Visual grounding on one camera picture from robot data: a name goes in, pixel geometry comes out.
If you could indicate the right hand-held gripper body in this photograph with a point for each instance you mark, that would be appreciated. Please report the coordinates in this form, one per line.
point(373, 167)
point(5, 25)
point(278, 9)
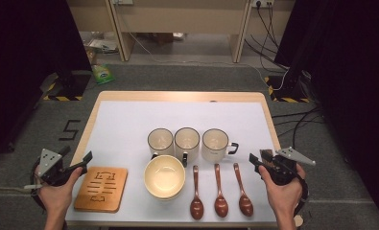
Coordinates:
point(286, 171)

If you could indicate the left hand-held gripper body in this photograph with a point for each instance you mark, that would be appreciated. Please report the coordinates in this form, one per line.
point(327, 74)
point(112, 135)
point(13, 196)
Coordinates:
point(49, 166)

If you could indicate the square wooden coaster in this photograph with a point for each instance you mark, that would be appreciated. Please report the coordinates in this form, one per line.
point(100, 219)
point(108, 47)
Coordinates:
point(100, 188)

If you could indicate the brown wooden spoon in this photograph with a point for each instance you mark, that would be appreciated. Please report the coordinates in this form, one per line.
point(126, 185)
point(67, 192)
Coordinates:
point(245, 204)
point(197, 207)
point(221, 206)

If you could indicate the person's right hand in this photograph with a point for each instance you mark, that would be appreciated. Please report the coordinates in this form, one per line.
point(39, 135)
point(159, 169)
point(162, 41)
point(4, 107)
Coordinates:
point(284, 198)

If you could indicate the person's left hand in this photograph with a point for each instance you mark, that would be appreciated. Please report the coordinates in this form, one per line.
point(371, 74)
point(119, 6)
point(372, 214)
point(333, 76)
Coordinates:
point(57, 198)

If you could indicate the white ribbed mug black rim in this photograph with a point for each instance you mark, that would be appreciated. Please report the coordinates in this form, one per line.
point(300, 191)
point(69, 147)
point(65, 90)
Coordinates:
point(215, 143)
point(187, 142)
point(160, 142)

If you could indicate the white table mat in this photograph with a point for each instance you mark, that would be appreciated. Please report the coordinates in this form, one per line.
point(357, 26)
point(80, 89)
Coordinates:
point(123, 127)

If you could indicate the black stand base hazard tape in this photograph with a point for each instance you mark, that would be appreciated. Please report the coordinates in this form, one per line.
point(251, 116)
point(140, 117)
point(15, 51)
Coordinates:
point(284, 89)
point(72, 87)

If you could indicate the green tissue packet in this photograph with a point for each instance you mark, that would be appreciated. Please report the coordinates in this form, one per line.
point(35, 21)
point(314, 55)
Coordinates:
point(102, 74)

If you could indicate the black curtain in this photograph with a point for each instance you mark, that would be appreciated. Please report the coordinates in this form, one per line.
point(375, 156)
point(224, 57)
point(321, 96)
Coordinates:
point(24, 64)
point(353, 80)

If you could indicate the clear plastic bags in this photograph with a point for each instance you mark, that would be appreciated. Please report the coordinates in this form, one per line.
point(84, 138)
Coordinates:
point(104, 44)

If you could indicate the beige office desk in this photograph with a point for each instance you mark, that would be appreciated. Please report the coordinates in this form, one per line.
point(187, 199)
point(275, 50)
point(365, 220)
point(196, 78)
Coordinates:
point(88, 16)
point(286, 19)
point(184, 19)

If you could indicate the brown cardboard box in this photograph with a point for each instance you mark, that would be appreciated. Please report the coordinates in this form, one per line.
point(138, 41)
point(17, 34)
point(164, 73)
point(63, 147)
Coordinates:
point(164, 38)

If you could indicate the small white object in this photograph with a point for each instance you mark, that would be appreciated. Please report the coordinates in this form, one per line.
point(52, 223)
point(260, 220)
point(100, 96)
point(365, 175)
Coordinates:
point(178, 35)

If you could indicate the wall power socket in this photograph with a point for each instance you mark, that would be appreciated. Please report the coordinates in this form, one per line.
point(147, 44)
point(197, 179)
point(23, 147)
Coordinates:
point(262, 2)

